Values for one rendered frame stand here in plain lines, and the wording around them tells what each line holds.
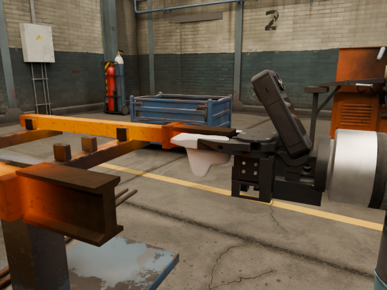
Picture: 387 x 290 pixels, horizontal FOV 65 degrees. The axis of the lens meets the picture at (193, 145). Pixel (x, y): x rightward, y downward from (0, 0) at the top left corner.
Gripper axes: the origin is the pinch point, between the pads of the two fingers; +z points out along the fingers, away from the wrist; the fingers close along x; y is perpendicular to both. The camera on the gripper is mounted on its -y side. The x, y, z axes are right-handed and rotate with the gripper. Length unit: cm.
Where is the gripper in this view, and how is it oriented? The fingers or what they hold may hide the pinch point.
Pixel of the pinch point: (185, 133)
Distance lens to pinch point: 45.8
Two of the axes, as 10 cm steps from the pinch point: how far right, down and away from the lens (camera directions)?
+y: 0.0, 9.7, 2.4
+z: -9.1, -1.0, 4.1
